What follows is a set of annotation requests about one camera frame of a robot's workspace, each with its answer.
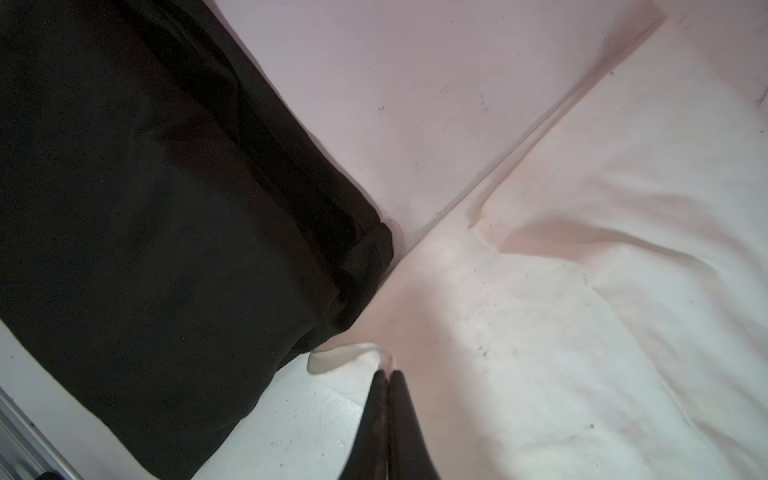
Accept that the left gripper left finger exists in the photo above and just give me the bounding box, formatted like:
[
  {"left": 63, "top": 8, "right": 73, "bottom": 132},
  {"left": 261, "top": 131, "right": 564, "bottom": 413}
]
[{"left": 339, "top": 370, "right": 389, "bottom": 480}]

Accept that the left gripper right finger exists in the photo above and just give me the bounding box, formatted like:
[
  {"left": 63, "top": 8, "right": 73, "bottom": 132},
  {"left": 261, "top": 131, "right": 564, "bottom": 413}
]
[{"left": 387, "top": 370, "right": 440, "bottom": 480}]

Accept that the white t shirt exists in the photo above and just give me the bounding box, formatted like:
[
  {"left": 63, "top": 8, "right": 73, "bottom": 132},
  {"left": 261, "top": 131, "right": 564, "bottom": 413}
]
[{"left": 307, "top": 20, "right": 767, "bottom": 479}]

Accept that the folded black t shirt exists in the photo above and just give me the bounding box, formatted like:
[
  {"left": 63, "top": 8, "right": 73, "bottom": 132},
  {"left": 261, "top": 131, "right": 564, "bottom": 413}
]
[{"left": 1, "top": 1, "right": 393, "bottom": 479}]

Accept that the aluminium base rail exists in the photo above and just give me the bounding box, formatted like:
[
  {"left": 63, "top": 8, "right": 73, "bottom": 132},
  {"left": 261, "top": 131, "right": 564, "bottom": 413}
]
[{"left": 1, "top": 390, "right": 82, "bottom": 480}]

